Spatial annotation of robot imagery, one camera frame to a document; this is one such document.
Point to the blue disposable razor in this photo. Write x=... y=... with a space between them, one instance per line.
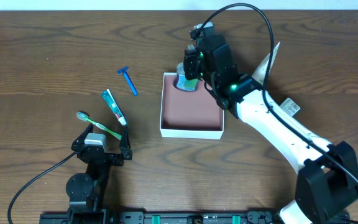
x=124 y=73

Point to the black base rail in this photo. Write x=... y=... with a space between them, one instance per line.
x=139 y=217

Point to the clear foam soap pump bottle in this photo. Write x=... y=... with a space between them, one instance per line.
x=182 y=83

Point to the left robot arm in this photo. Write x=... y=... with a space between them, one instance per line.
x=86 y=190

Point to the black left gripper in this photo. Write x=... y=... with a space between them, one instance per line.
x=110 y=157

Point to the green toothbrush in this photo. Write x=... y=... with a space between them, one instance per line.
x=84 y=117

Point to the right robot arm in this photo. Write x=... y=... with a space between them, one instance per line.
x=327 y=174

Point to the green toothpaste tube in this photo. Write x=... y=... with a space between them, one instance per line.
x=110 y=101

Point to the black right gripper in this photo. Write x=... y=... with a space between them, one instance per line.
x=190 y=65

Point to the small white green packet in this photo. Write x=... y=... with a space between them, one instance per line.
x=290 y=107

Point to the white box with pink interior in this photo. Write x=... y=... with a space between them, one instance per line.
x=189 y=114

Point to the white lotion tube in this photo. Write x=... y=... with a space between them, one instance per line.
x=260 y=71

